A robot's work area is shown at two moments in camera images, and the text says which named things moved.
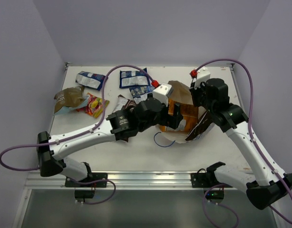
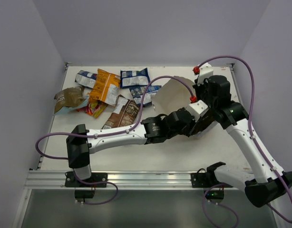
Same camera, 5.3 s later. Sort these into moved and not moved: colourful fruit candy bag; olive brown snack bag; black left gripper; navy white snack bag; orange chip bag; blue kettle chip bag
Moved: orange chip bag; black left gripper
Not moved: olive brown snack bag; colourful fruit candy bag; blue kettle chip bag; navy white snack bag
